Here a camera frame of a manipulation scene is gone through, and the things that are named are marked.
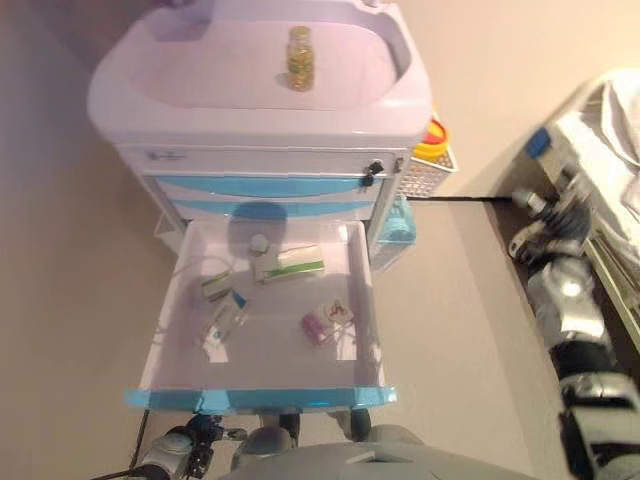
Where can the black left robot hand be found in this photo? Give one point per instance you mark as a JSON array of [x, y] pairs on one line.
[[210, 427]]

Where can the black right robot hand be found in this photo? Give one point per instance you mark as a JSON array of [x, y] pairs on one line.
[[565, 220]]

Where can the white drawer with blue front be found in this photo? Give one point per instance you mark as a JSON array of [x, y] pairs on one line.
[[280, 360]]

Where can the yellow pill bottle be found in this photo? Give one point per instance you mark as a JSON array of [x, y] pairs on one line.
[[300, 60]]

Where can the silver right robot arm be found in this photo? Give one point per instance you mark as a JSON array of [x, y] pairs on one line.
[[580, 325]]

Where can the white blue medicine box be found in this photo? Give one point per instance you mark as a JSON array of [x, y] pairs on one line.
[[222, 322]]

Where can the small white green medicine box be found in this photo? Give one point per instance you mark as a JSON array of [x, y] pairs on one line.
[[216, 285]]

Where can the pink white medicine box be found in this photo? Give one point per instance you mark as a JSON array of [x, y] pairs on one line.
[[325, 320]]

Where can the long white green medicine box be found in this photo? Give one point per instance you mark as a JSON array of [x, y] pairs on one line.
[[295, 265]]

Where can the closed drawer with blue front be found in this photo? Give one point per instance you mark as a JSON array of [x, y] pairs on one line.
[[260, 185], [320, 207]]

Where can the bed caster wheel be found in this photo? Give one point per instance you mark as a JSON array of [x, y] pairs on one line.
[[520, 245]]

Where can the blue bed corner bumper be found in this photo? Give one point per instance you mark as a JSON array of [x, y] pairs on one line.
[[538, 142]]

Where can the white bed sheet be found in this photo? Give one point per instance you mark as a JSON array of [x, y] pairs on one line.
[[615, 140]]

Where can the yellow sharps container red lid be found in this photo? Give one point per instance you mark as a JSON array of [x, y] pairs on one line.
[[432, 142]]

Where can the light blue plastic bin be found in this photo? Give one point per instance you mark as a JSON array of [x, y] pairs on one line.
[[397, 225]]

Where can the grey robot torso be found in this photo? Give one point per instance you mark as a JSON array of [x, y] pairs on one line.
[[375, 465]]

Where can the white bottle with hexagonal cap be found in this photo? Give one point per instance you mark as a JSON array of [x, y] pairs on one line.
[[260, 244]]

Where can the black keys in lock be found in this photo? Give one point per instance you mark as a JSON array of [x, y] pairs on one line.
[[372, 172]]

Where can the small white side tray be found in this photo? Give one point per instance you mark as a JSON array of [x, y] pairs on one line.
[[167, 232]]

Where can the white medical cart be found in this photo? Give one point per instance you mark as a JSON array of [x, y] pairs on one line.
[[240, 120]]

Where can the white hospital bed frame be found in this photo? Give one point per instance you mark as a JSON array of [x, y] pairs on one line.
[[620, 280]]

